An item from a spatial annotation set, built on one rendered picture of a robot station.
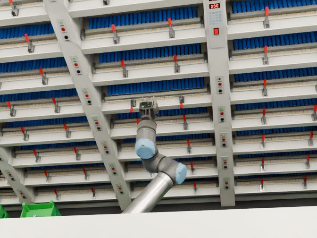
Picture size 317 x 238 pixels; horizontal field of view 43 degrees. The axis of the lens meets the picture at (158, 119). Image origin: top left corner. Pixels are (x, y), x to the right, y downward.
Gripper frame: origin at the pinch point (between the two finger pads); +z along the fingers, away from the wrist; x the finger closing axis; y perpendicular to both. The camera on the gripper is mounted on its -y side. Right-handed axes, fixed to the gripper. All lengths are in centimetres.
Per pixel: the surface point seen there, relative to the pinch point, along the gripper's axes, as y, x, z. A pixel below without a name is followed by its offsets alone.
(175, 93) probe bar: -4.8, -12.3, 9.0
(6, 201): -88, 121, 4
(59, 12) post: 51, 33, 7
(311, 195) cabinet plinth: -101, -91, 3
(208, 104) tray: -10.8, -29.5, 4.6
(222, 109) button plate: -14.4, -36.5, 3.4
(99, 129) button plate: -21.8, 33.7, 3.5
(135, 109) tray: -10.0, 10.4, 4.8
